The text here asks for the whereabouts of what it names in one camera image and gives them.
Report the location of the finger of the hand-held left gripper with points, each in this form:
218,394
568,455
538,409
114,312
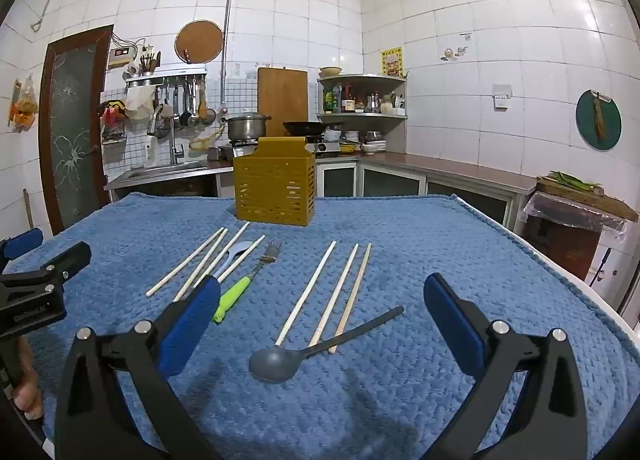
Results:
60,262
22,240

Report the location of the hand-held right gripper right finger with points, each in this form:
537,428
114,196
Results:
452,325

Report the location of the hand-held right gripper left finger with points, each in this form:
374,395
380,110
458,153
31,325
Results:
192,325

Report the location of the pale wooden chopstick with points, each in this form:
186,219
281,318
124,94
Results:
230,245
333,295
185,262
201,265
350,297
305,292
242,257

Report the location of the grey spoon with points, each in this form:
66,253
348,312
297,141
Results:
272,365

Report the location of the light blue spoon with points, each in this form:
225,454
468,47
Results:
241,249

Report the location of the yellow perforated utensil holder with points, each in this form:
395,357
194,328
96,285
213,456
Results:
275,190

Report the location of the row of hanging kitchen utensils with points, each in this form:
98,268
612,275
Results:
192,105

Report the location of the person's left hand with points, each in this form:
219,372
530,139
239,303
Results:
27,390

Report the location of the blue textured blanket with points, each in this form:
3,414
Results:
400,265

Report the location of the brown frosted glass door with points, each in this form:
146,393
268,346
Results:
70,140

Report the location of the hanging orange plastic bag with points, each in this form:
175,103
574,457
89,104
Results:
24,110

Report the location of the steel sink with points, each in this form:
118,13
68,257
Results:
160,171

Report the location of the brown cabinet with plastic cover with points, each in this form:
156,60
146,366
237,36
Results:
560,240

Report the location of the kitchen counter cabinet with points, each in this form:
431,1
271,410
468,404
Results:
450,170

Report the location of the red and yellow bag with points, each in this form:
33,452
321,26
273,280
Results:
112,110

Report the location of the steel faucet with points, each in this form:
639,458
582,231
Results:
173,140

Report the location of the wooden chopping block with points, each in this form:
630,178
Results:
575,197

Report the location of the white hanging cloth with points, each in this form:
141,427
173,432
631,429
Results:
139,100

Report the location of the green vegetables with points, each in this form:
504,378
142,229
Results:
570,179

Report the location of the stack of white dishes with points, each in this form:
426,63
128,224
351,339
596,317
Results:
374,146

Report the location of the steel cooking pot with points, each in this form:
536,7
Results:
245,128

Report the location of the white and red electrical box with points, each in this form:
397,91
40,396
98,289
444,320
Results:
120,54

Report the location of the steel knife holder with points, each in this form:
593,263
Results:
147,65

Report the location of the steel gas stove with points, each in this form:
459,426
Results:
327,147

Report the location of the black wok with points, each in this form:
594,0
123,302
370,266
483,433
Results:
310,128

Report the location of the green round board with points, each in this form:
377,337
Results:
585,120

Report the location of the wooden cutting board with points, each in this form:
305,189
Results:
282,95

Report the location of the row of condiment bottles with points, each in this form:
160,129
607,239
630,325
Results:
347,100

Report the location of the round woven lid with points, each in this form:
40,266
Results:
199,40

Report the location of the steel corner shelf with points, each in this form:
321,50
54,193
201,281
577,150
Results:
360,79

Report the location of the cream bowl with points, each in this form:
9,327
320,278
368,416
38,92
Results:
330,72

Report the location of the steel wall rack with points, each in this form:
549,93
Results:
170,76

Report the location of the yellow wall poster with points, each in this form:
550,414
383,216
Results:
392,61

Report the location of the wall hook sticker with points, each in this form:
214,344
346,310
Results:
447,54

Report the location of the grey wall pipe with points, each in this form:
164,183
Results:
228,15

